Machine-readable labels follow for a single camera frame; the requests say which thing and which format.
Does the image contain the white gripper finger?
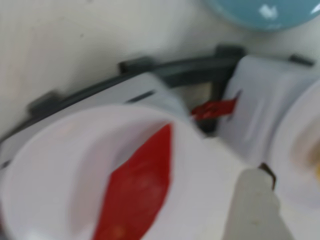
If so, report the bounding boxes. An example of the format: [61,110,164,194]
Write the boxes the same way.
[223,162,297,240]

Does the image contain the blue round ceramic dish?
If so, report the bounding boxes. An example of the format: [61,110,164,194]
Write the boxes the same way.
[203,0,320,32]

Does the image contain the white round plastic plate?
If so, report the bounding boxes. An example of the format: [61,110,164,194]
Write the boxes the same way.
[270,79,320,216]
[0,104,251,240]

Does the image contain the red train coupler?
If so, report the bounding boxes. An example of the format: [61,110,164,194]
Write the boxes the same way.
[190,95,240,121]

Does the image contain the white toy train wagon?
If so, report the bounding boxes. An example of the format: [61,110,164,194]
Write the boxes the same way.
[0,72,195,171]
[217,55,320,167]

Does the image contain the grey circular toy train track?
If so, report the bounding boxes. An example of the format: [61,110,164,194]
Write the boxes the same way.
[0,44,317,141]

